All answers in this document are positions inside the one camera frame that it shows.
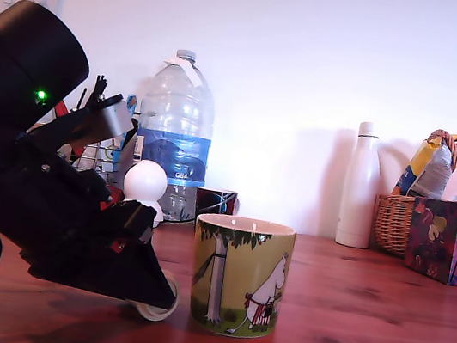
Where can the dark space print mug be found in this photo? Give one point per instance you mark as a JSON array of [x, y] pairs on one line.
[[215, 200]]

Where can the black sachet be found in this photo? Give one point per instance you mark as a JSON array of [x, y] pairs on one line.
[[131, 138]]

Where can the large clear water bottle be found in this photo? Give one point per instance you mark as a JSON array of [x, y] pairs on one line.
[[174, 128]]

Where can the cartoon print ceramic mug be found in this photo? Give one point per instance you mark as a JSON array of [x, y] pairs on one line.
[[238, 277]]

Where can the blue sachet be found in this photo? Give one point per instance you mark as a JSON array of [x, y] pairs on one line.
[[131, 101]]

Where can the thin black stick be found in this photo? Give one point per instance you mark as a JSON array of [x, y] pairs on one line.
[[81, 98]]

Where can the black slotted utensil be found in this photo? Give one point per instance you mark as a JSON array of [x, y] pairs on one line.
[[100, 88]]

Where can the white metal bottle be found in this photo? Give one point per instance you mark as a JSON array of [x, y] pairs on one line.
[[360, 192]]

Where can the wicker basket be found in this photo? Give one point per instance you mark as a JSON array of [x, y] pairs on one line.
[[392, 223]]

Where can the yellow and silver snack bag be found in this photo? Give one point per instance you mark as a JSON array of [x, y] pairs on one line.
[[424, 172]]

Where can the floral tissue box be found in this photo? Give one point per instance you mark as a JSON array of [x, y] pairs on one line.
[[452, 242]]

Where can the small white round camera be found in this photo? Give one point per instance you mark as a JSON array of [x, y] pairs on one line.
[[146, 180]]

